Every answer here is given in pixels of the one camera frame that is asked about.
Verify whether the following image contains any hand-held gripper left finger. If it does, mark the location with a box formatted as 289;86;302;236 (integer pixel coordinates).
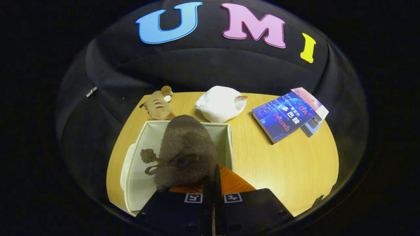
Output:
135;174;216;236

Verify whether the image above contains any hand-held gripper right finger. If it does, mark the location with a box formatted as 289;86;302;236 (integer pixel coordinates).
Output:
215;164;294;236

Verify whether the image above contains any grey fabric storage box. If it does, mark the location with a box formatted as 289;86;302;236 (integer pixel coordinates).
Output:
120;120;234;217

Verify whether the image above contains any brown fuzzy slipper shoe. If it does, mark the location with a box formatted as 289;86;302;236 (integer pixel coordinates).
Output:
140;114;219;191

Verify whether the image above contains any white plush toy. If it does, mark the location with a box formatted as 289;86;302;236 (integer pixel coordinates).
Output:
195;86;247;123

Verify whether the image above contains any brown striped plush toy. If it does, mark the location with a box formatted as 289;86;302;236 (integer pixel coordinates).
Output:
139;86;176;121

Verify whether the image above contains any light blue book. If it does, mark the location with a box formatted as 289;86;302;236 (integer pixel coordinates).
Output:
300;120;324;138

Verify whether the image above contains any pink and white book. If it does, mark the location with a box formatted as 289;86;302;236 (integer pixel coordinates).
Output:
291;87;329;120

